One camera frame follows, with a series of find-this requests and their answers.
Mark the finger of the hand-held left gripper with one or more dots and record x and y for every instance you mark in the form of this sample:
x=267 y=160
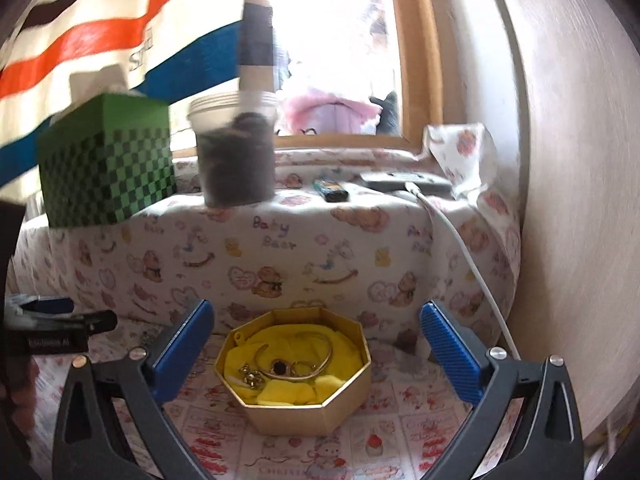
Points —
x=90 y=322
x=47 y=305

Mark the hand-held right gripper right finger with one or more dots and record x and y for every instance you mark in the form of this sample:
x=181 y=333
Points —
x=450 y=355

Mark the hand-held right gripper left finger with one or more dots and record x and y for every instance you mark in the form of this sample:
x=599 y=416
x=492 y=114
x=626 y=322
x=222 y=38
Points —
x=182 y=350

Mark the gold octagonal box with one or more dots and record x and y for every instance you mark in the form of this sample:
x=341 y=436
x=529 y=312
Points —
x=300 y=420

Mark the person's left hand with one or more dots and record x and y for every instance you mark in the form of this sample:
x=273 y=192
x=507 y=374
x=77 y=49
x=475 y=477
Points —
x=20 y=390

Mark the yellow cloth pouch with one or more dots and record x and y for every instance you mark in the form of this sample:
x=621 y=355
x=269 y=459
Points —
x=340 y=360

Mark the green checkered tissue box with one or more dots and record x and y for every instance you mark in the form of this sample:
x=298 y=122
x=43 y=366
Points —
x=110 y=175

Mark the bear print cloth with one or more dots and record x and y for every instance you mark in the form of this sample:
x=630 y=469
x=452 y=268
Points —
x=300 y=240

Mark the grey power bank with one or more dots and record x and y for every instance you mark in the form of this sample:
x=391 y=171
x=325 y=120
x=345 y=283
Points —
x=395 y=181

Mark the plastic jar with dark contents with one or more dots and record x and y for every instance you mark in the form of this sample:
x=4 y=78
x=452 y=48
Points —
x=235 y=165

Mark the dark lighter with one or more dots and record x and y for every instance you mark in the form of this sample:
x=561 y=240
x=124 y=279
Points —
x=331 y=190

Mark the light wooden cabinet panel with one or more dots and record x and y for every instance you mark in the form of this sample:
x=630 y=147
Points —
x=575 y=185

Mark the white tissue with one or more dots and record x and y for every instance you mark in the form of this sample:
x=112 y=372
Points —
x=100 y=82

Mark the dark plush toy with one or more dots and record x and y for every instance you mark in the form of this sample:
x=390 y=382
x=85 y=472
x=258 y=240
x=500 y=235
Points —
x=387 y=115

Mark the striped curtain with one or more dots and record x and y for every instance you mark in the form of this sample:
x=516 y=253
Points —
x=100 y=40

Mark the pink fabric item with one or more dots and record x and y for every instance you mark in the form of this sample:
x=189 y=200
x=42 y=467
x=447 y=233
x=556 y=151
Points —
x=330 y=110

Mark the wooden window frame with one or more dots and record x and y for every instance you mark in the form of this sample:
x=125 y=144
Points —
x=415 y=50

